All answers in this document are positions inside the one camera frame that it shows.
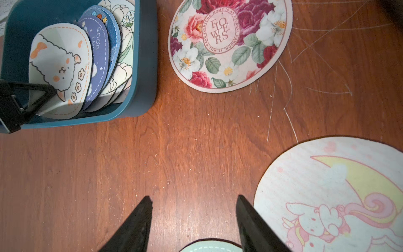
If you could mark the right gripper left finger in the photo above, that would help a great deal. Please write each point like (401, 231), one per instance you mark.
(133, 234)

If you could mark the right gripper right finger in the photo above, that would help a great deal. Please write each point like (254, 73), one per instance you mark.
(255, 233)

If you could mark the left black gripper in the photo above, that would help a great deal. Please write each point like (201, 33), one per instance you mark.
(13, 114)

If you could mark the green bunny coaster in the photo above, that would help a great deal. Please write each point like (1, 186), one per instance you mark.
(212, 245)

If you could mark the white alpaca coaster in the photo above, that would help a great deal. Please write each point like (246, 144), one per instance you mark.
(61, 57)

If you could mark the green tulip coaster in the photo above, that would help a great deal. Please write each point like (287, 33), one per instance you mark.
(119, 85)

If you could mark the purple bunny coaster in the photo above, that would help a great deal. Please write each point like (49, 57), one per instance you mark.
(98, 36)

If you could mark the blue denim bears coaster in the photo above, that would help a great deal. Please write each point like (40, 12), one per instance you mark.
(114, 36)

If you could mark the teal plastic storage box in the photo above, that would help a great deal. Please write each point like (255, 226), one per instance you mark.
(27, 18)

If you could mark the pale moon bunny coaster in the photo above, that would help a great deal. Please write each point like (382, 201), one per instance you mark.
(335, 194)

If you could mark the red rose floral coaster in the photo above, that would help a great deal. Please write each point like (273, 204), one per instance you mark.
(222, 46)

